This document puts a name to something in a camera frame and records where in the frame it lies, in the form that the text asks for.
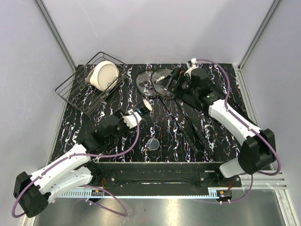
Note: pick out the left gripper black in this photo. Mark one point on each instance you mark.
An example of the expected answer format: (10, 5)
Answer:
(120, 114)

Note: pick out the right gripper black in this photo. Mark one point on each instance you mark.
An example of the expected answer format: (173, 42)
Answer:
(165, 82)

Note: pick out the black BOKA shuttlecock tube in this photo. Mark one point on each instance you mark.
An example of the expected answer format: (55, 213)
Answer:
(142, 108)

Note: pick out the clear plastic tube lid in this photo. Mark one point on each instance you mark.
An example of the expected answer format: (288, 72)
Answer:
(153, 144)

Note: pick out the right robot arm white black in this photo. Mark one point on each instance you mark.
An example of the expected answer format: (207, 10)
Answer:
(196, 89)

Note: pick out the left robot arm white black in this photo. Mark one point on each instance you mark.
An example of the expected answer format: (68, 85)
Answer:
(33, 192)

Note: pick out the right badminton racket black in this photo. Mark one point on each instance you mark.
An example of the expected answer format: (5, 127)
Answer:
(197, 142)

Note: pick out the white round container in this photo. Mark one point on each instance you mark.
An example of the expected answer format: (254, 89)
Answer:
(104, 76)

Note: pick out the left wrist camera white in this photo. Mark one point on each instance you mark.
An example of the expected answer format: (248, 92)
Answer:
(132, 120)

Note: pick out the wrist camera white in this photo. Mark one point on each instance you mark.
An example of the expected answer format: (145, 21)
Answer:
(191, 65)
(132, 120)

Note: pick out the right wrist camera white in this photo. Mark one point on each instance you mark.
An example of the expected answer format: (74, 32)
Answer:
(191, 65)

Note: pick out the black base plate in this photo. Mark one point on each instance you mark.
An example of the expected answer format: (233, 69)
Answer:
(118, 174)

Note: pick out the black wire basket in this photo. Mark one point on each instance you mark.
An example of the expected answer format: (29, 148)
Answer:
(80, 93)

